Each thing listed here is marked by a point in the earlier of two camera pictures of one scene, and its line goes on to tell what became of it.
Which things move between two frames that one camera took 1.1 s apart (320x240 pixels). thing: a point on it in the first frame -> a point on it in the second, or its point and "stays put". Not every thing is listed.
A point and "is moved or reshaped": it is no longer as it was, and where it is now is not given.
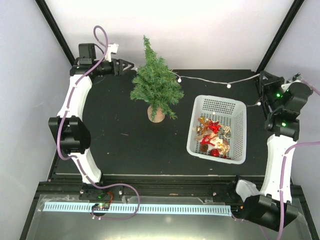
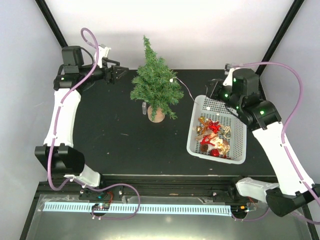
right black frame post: x=280 y=35 stays put
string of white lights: x=179 y=80 is moved or reshaped
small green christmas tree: x=157 y=86 stays put
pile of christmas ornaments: x=214 y=136 stays put
